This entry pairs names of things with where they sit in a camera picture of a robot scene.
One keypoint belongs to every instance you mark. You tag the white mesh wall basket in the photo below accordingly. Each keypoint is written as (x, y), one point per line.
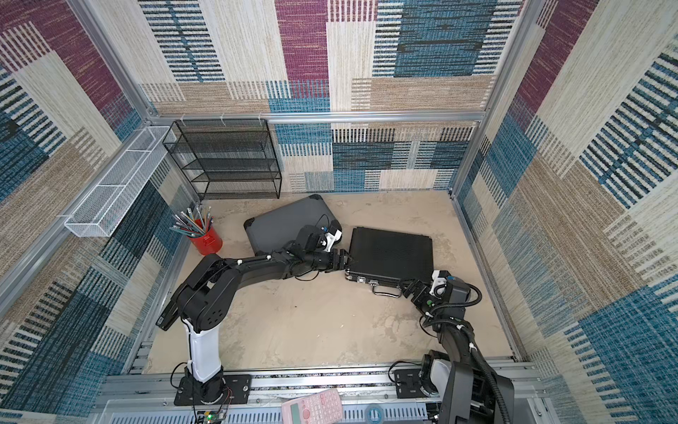
(100, 213)

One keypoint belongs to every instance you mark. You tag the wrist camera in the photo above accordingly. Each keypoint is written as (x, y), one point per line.
(312, 237)
(452, 296)

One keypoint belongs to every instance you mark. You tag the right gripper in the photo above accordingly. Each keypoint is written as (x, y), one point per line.
(418, 291)

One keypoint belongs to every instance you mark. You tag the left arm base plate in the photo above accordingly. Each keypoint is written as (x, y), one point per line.
(221, 390)

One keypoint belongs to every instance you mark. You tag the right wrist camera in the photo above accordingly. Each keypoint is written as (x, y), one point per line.
(452, 296)

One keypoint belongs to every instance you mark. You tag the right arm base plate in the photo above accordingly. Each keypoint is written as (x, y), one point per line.
(408, 385)

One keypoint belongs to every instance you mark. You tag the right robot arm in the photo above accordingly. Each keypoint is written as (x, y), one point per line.
(471, 391)

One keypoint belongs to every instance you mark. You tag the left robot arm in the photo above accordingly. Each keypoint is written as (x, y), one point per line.
(203, 300)

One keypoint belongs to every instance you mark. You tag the black poker set case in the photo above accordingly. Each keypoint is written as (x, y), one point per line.
(396, 260)

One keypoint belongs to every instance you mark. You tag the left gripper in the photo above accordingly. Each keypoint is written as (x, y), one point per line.
(335, 256)

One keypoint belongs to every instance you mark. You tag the blue tape roll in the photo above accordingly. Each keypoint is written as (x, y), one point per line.
(374, 414)

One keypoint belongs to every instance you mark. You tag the red metal pencil bucket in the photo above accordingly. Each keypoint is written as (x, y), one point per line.
(208, 242)

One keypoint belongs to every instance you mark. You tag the pink calculator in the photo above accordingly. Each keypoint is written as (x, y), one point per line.
(324, 407)

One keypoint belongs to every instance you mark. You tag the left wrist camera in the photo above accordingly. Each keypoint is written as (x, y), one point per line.
(312, 237)

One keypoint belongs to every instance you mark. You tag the black mesh shelf rack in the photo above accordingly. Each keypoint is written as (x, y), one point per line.
(225, 159)

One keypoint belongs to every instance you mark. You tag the grey poker set case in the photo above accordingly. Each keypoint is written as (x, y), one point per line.
(272, 230)

